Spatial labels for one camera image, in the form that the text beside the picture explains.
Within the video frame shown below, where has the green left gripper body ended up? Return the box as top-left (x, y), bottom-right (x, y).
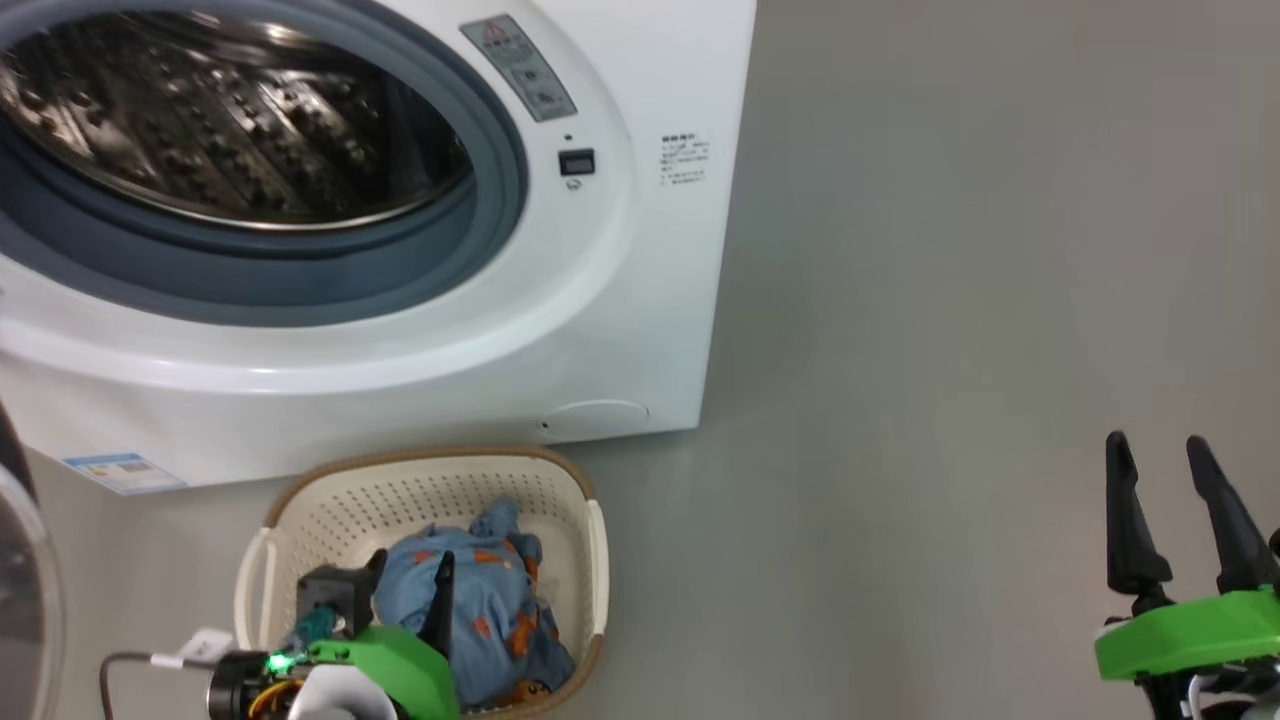
top-left (305, 625), bottom-right (461, 720)

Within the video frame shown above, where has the round black glass washer door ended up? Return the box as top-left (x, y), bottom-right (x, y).
top-left (0, 400), bottom-right (67, 720)

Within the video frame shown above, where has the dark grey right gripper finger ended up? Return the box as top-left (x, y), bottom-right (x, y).
top-left (1186, 435), bottom-right (1280, 598)
top-left (1105, 431), bottom-right (1174, 606)

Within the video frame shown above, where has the printed text notice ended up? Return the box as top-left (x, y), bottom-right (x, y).
top-left (658, 133), bottom-right (711, 187)

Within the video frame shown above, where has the blue energy label sticker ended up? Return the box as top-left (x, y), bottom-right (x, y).
top-left (62, 453), bottom-right (189, 496)

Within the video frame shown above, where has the round white filter cover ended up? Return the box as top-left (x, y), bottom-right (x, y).
top-left (540, 400), bottom-right (651, 439)

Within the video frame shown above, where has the grey cable with white tag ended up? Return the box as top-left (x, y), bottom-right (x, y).
top-left (98, 628), bottom-right (235, 720)

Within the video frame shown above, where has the white front-load washing machine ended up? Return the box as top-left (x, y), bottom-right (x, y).
top-left (0, 0), bottom-right (758, 496)

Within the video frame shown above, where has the cream perforated laundry basket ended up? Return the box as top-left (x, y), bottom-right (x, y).
top-left (233, 447), bottom-right (609, 719)

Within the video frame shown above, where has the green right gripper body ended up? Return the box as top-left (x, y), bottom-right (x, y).
top-left (1095, 587), bottom-right (1280, 720)

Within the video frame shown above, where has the blue patterned garment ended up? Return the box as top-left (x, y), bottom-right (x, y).
top-left (372, 498), bottom-right (577, 713)

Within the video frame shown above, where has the grey warning sticker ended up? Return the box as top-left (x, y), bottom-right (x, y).
top-left (460, 14), bottom-right (578, 123)

